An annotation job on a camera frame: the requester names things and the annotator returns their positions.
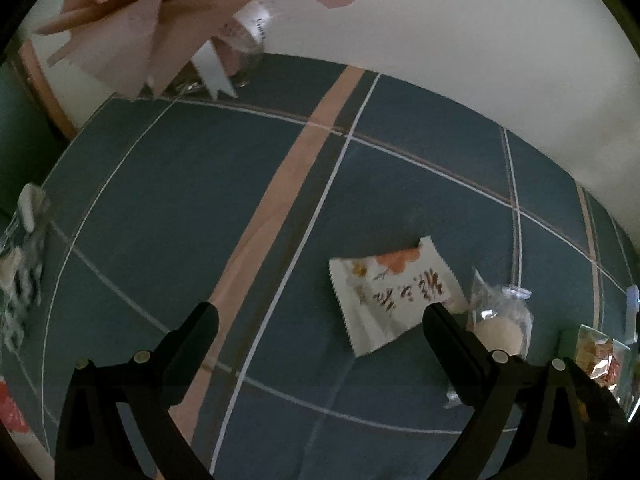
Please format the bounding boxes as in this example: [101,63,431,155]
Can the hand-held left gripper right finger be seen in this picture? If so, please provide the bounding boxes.
[422,302,603,480]

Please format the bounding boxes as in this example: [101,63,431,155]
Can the pink flower bouquet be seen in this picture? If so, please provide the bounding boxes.
[32,0,365,103]

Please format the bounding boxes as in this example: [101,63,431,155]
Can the clear white bun packet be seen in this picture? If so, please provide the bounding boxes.
[442,267,535,411]

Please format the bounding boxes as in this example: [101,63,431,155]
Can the white orange-print packet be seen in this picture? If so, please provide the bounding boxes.
[328,236,471,358]

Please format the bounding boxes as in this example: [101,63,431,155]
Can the glass vase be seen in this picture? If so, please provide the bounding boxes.
[165,15,266,98]

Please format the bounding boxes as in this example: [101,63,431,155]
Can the white power strip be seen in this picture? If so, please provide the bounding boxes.
[625,284,640,346]

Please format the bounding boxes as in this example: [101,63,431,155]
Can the crumpled silver foil packet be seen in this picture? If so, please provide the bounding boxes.
[0,182,53,351]

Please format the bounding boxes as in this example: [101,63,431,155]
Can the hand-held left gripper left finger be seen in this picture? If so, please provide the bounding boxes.
[54,301,221,480]

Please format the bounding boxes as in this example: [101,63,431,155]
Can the blue plaid cloth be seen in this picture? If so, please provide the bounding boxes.
[0,52,640,480]

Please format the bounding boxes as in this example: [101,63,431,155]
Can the teal shallow cardboard box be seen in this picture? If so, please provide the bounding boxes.
[557,327,640,411]

